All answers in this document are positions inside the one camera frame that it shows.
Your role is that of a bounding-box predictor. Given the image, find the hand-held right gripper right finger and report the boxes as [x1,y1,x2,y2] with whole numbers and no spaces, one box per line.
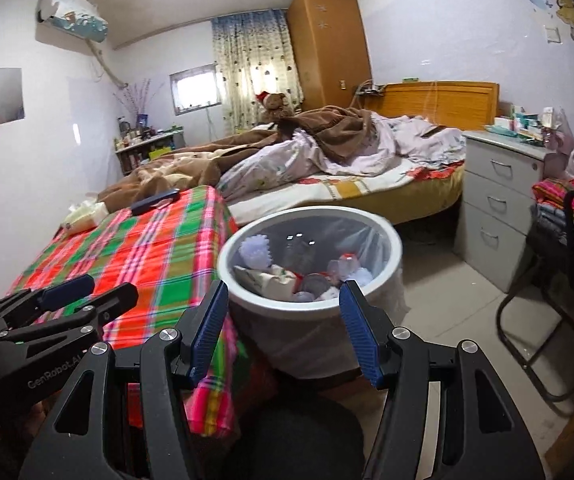
[338,280,548,480]

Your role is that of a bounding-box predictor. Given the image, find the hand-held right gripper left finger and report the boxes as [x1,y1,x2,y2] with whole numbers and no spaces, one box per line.
[27,280,230,480]

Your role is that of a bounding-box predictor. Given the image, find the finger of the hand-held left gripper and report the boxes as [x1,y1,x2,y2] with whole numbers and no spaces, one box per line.
[0,274,96,323]
[0,282,139,343]

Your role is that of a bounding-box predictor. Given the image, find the red drink can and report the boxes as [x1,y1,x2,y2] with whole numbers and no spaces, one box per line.
[294,272,330,303]

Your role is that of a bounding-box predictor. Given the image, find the cream paper bag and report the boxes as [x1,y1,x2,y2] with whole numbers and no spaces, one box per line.
[233,264,300,303]

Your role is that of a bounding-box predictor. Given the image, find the white trash bin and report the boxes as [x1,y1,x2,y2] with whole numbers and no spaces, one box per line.
[216,206,405,378]

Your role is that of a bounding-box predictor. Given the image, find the red green plaid tablecloth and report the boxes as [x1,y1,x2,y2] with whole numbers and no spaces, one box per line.
[7,185,248,436]

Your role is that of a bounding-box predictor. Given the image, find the green tissue pack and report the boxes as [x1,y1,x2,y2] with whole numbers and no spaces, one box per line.
[62,200,108,235]

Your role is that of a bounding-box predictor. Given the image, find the dark blue glasses case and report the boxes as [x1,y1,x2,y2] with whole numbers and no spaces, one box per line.
[131,188,180,216]

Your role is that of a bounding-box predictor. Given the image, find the dark round seat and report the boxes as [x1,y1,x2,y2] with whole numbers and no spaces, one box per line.
[237,395,368,480]

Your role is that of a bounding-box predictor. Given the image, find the floral yellow bed sheet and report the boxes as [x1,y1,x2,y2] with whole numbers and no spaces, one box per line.
[227,165,468,226]

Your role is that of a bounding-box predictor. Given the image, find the cluttered shelf unit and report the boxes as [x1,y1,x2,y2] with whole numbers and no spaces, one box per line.
[114,129,188,177]

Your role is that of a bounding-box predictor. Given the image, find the lavender quilt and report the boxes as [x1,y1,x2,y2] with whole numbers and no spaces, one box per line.
[217,112,468,198]

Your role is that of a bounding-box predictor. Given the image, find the grey drawer cabinet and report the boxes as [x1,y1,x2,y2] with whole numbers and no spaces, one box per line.
[454,130,568,293]

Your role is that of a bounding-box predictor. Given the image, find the brown blanket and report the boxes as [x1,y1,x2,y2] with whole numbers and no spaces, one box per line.
[98,106,383,211]

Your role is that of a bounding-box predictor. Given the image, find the decorative branches in vase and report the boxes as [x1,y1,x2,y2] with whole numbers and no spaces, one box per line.
[114,79,160,128]

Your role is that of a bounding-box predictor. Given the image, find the small window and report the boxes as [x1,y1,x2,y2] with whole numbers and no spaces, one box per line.
[169,63,218,114]

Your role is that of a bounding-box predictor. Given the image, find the brown teddy bear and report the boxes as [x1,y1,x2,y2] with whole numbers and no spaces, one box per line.
[255,91,293,123]

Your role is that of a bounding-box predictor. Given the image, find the stack of colourful cloths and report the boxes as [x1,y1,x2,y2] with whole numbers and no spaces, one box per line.
[532,172,574,246]

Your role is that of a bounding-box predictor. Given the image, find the black folding chair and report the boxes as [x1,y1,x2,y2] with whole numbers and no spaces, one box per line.
[497,182,574,403]

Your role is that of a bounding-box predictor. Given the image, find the wooden headboard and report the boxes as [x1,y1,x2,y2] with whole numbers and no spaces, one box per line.
[362,81,500,131]

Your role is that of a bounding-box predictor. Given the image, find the assorted toiletry boxes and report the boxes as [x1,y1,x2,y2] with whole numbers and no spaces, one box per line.
[487,105,568,147]

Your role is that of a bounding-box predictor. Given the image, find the heart print curtain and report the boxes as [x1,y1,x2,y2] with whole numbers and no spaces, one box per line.
[211,8,304,126]

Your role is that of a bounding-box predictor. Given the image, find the wooden wardrobe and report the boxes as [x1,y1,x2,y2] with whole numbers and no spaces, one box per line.
[287,0,373,111]

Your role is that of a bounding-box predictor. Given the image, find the square wall mirror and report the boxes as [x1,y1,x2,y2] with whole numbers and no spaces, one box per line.
[0,66,25,128]

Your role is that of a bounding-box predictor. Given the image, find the air conditioner hose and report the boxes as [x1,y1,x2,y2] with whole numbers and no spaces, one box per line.
[87,40,128,86]

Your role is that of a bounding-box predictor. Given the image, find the power strip with cables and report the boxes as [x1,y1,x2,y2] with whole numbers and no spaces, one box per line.
[354,80,385,98]

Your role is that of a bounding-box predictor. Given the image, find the wall air conditioner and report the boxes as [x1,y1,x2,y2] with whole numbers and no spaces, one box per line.
[36,0,109,43]

